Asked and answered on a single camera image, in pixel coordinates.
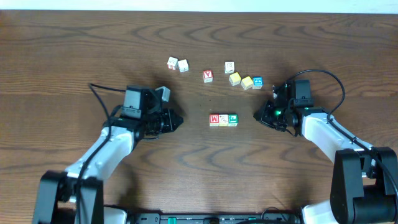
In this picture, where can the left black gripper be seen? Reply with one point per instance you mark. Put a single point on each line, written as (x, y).
(174, 121)

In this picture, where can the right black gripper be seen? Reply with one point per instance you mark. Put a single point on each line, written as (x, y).
(263, 115)

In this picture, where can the green picture block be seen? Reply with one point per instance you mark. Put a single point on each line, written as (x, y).
(233, 120)

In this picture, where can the red M letter block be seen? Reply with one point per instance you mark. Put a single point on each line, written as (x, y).
(214, 120)

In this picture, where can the cream picture block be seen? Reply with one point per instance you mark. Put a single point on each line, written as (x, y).
(223, 119)

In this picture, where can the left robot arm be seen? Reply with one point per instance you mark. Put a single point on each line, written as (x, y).
(76, 194)

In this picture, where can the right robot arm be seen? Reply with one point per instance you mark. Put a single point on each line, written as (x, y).
(364, 180)

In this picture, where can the blue picture block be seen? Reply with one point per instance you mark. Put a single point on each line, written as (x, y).
(257, 83)

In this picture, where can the yellow block right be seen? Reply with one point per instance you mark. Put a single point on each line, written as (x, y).
(247, 83)

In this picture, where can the yellow block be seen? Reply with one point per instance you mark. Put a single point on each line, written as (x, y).
(247, 83)
(235, 79)

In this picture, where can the yellow block left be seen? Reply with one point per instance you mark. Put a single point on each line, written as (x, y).
(235, 79)

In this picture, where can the red A letter block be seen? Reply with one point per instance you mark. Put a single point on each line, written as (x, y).
(207, 76)

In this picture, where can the white block red side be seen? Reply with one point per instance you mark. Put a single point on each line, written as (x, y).
(172, 63)

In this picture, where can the white B letter block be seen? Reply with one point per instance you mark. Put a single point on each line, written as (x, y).
(229, 67)

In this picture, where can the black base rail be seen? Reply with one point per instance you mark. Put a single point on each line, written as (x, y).
(156, 218)

